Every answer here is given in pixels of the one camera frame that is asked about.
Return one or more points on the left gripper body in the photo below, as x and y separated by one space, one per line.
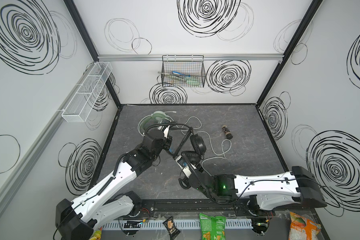
168 142

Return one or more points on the black blue headphones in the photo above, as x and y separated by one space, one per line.
192 157

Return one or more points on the mint green headphones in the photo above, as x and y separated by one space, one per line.
158 117

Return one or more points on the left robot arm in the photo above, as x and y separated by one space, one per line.
79 218

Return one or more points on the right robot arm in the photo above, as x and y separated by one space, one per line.
298 186

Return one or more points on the small brown bottle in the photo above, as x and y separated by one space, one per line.
227 132

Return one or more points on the small dark snack packet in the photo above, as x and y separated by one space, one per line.
173 231

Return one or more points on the green chips bag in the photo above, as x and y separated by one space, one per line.
212 228

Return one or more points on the Fox's fruits candy bag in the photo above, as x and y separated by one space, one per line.
96 235

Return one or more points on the orange snack bag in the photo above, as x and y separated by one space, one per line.
302 228

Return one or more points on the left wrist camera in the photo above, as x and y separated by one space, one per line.
165 130

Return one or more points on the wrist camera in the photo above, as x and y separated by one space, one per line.
184 166
165 130

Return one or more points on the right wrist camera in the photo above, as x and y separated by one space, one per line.
184 166

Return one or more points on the black mounting rail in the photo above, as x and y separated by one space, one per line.
147 208

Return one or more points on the black wire basket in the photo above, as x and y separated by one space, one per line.
186 71

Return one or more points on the white wire shelf basket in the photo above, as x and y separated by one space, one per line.
85 97

